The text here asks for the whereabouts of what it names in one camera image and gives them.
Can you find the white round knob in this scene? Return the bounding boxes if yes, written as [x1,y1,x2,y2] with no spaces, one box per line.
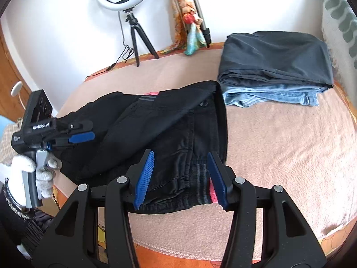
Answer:
[10,82,23,98]

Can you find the person's left hand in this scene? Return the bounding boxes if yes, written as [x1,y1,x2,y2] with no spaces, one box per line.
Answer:
[10,155,62,199]

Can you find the colourful floral cloth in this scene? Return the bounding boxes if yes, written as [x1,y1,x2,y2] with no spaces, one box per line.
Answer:
[160,0,206,56]

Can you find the black tripod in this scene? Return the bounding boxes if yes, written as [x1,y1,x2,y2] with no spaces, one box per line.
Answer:
[123,9,160,67]

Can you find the black pants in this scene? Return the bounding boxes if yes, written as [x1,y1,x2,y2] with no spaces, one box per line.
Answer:
[49,80,228,212]

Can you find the pink blanket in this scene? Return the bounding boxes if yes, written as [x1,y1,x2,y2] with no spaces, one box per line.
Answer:
[53,51,356,261]

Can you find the folded dark grey pants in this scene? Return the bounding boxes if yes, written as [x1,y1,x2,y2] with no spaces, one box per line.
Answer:
[218,31,334,90]

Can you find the grey tripod leg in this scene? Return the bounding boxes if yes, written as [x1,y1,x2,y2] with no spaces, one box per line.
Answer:
[183,0,212,48]

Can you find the patterned white green curtain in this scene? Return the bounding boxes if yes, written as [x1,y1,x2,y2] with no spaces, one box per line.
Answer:
[319,0,357,83]

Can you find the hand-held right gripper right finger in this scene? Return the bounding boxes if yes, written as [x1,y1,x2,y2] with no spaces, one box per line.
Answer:
[207,152,327,268]

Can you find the black cable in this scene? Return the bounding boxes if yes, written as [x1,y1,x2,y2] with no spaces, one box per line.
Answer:
[85,11,134,80]

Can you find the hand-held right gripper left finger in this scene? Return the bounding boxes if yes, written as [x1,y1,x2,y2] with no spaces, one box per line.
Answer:
[33,150,156,268]

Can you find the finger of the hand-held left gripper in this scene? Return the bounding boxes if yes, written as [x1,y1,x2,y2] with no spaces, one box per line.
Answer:
[47,132,96,149]
[56,119,93,134]

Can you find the folded blue jeans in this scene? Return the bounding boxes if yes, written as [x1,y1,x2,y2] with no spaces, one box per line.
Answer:
[221,83,328,108]

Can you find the wooden furniture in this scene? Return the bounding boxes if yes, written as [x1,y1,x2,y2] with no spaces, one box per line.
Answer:
[0,24,32,129]

